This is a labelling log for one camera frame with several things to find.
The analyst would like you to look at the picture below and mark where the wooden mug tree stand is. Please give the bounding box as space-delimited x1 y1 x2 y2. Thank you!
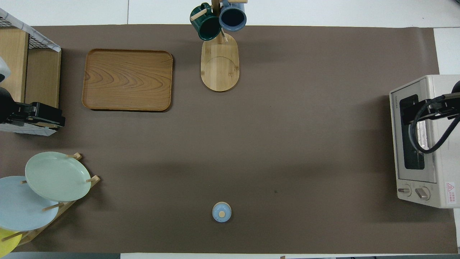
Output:
190 0 248 92

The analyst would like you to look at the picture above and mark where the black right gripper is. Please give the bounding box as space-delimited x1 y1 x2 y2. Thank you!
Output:
400 93 460 125

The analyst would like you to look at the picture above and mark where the light blue ceramic plate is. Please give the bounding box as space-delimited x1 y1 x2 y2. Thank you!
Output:
0 176 60 232

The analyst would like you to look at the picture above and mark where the wooden plate rack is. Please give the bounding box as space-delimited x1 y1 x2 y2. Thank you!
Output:
0 153 101 247

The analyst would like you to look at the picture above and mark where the glass oven door with handle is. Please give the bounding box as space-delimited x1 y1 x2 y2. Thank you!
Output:
390 80 438 184

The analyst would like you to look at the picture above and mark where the black wire basket frame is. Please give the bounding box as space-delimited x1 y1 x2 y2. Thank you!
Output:
0 16 47 51

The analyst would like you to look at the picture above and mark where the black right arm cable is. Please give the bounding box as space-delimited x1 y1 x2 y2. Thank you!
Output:
409 94 460 154

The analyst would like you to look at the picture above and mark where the pale green ceramic plate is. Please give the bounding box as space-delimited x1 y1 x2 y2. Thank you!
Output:
25 151 92 202

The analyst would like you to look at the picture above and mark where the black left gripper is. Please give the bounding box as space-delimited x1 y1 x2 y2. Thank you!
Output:
15 102 66 129

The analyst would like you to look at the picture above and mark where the two-tier wooden shelf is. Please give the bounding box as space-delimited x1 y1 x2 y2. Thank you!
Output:
0 28 61 135

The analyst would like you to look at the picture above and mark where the yellow ceramic plate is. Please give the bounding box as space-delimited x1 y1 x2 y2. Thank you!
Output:
0 228 23 259

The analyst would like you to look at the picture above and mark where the cream toaster oven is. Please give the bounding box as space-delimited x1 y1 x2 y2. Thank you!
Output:
389 74 460 209

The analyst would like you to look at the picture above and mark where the blue ceramic mug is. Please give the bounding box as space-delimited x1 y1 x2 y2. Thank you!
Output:
218 0 247 32

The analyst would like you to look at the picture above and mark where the rectangular wooden serving tray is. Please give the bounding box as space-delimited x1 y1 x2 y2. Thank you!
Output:
82 49 174 112

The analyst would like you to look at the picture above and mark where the brown paper table mat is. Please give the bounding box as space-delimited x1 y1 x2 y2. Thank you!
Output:
0 24 457 254

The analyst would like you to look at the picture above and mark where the dark green ceramic mug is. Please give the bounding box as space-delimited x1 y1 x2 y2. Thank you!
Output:
190 3 222 41

